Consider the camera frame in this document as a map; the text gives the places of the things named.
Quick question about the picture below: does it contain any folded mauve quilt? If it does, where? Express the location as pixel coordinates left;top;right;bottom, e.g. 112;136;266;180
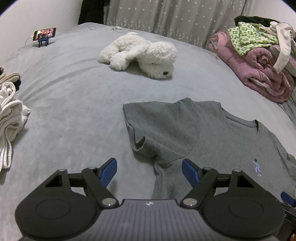
208;31;295;103

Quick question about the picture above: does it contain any cream white garment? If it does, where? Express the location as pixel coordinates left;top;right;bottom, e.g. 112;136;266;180
259;22;295;74

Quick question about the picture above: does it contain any white plush dog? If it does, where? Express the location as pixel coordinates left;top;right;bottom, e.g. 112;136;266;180
98;32;177;79

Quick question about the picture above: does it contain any black garment on pile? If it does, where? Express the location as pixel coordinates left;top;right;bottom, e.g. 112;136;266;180
234;16;279;27

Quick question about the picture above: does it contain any grey t-shirt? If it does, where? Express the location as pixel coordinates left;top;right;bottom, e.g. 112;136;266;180
123;98;295;200

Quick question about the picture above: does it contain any grey bed sheet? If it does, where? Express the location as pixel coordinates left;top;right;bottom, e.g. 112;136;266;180
1;24;295;240

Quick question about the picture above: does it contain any black hanging coat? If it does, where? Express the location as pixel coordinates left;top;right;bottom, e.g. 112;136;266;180
78;0;110;25

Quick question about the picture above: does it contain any green patterned garment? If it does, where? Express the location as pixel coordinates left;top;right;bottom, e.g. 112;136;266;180
227;22;278;56

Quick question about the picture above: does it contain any grey star curtain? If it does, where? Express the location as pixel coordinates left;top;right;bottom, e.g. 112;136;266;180
106;0;254;48

